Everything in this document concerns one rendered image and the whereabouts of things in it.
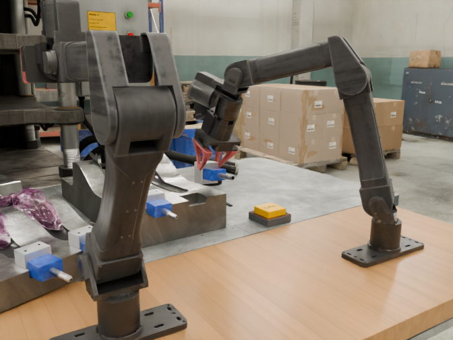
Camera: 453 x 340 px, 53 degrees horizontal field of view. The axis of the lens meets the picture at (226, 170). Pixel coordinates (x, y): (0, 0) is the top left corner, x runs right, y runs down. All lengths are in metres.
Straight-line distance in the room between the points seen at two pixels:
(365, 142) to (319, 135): 4.02
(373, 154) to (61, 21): 0.64
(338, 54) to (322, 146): 4.12
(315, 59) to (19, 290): 0.71
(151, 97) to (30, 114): 1.23
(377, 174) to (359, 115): 0.13
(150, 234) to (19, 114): 0.84
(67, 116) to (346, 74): 1.03
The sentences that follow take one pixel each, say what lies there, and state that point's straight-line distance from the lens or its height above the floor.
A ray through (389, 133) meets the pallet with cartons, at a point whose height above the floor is 0.35.
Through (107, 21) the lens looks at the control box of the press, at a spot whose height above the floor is 1.35.
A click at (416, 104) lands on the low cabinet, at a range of 8.28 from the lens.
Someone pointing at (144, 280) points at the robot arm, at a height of 0.89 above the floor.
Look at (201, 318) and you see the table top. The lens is 0.78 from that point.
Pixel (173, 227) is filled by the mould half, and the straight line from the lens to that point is 1.06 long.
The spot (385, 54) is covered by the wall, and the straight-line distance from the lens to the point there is 9.51.
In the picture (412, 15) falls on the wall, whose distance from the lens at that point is 9.16.
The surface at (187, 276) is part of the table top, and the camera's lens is 0.91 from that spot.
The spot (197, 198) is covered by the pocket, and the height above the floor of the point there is 0.88.
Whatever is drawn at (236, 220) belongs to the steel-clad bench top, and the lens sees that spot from 1.20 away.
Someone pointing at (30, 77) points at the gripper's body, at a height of 1.18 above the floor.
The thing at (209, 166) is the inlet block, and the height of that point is 0.95.
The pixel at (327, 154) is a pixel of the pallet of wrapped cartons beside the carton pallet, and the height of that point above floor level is 0.22.
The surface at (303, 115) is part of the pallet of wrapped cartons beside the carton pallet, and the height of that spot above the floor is 0.67.
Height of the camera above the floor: 1.21
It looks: 13 degrees down
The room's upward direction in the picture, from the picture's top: straight up
